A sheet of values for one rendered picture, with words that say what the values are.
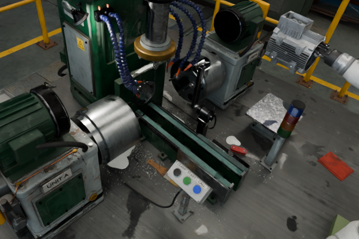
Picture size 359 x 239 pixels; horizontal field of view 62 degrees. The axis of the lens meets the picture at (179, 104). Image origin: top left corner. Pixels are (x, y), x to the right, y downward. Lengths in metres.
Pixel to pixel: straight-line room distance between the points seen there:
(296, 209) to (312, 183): 0.19
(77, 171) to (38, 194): 0.14
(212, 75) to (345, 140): 0.89
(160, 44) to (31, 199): 0.73
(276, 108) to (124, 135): 0.92
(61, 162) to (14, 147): 0.19
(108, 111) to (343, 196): 1.19
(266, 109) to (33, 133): 1.22
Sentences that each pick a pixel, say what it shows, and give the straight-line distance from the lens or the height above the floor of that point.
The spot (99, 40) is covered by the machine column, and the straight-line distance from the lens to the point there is 1.36.
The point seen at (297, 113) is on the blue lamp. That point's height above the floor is 1.19.
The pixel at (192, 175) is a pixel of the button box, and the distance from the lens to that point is 1.15.
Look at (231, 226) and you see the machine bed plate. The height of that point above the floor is 0.80.
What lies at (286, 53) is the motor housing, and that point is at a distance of 1.48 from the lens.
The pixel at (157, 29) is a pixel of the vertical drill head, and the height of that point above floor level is 1.42.
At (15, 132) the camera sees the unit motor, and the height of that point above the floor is 1.32.
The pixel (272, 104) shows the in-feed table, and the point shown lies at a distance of 1.81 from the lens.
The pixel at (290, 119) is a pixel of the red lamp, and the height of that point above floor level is 1.15.
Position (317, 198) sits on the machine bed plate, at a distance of 1.64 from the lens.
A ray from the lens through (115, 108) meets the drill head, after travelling 1.25.
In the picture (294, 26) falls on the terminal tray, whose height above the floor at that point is 1.43.
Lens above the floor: 2.02
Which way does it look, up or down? 42 degrees down
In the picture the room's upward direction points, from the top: 9 degrees clockwise
